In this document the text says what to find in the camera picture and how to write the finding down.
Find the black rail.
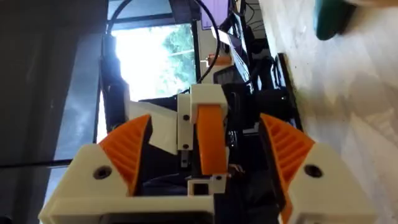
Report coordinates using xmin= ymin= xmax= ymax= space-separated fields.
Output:
xmin=275 ymin=52 xmax=305 ymax=133

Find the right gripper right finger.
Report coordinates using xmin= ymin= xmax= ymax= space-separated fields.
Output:
xmin=259 ymin=113 xmax=377 ymax=224

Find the black cable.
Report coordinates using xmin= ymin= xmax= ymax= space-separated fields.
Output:
xmin=105 ymin=0 xmax=222 ymax=94

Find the green disc with holes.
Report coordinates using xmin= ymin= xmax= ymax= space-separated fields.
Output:
xmin=313 ymin=0 xmax=358 ymax=42

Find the monitor with purple screen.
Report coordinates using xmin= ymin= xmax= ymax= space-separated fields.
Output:
xmin=200 ymin=0 xmax=231 ymax=31

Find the dark tilted monitor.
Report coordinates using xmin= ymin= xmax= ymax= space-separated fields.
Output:
xmin=226 ymin=11 xmax=253 ymax=85

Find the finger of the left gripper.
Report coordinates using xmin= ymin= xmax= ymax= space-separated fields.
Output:
xmin=189 ymin=83 xmax=229 ymax=176
xmin=187 ymin=173 xmax=231 ymax=196

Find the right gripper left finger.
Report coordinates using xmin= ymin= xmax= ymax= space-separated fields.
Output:
xmin=38 ymin=114 xmax=154 ymax=222

